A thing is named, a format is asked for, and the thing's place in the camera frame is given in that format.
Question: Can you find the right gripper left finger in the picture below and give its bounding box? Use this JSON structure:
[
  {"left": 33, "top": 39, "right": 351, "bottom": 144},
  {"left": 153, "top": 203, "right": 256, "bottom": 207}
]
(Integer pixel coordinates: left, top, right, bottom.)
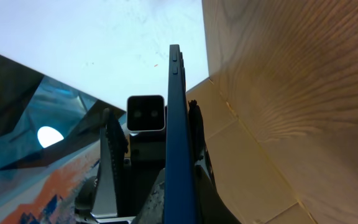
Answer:
[{"left": 131, "top": 168, "right": 165, "bottom": 224}]

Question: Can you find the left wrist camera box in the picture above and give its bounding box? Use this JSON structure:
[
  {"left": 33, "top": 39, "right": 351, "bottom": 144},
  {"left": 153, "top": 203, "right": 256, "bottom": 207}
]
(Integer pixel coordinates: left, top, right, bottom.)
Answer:
[{"left": 127, "top": 95, "right": 165, "bottom": 133}]

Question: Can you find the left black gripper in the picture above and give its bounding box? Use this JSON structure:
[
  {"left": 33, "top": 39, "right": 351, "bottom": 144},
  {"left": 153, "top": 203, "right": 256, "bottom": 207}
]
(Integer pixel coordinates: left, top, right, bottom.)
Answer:
[{"left": 91, "top": 100, "right": 216, "bottom": 219}]

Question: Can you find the blue Samsung Galaxy smartphone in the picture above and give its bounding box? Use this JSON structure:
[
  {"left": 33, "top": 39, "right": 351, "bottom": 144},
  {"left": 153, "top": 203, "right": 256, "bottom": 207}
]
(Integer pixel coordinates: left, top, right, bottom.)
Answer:
[{"left": 164, "top": 44, "right": 199, "bottom": 224}]

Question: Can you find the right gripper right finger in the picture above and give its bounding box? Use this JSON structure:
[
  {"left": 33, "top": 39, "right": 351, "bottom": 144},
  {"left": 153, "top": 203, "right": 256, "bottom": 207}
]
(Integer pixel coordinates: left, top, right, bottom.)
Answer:
[{"left": 194, "top": 164, "right": 242, "bottom": 224}]

